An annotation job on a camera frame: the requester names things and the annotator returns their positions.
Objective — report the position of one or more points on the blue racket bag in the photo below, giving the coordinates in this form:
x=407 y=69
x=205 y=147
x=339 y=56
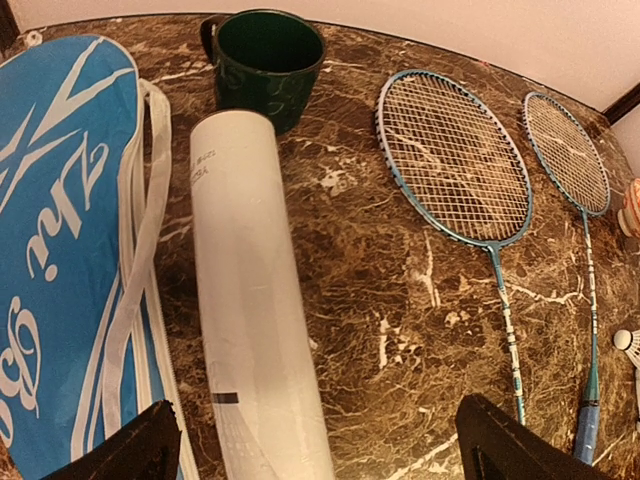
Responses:
x=85 y=173

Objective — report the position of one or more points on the blue badminton racket left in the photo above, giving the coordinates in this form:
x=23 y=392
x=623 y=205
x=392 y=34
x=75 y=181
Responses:
x=460 y=169

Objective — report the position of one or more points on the dark green cup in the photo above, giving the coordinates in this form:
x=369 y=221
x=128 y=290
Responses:
x=266 y=61

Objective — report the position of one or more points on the white shuttlecock tube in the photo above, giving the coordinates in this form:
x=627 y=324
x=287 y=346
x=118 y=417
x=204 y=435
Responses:
x=261 y=375

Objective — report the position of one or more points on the white shuttlecock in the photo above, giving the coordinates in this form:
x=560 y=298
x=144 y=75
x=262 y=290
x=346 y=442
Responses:
x=629 y=343

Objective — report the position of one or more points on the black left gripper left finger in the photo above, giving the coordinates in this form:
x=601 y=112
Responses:
x=147 y=447

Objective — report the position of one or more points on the orange patterned bowl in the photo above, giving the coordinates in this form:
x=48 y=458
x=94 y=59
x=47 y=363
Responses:
x=629 y=215

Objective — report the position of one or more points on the blue badminton racket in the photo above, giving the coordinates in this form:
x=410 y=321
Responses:
x=570 y=159
x=460 y=169

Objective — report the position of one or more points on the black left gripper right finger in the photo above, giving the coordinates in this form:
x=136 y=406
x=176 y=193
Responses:
x=493 y=445

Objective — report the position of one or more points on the blue badminton racket right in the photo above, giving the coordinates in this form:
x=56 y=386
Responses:
x=570 y=159

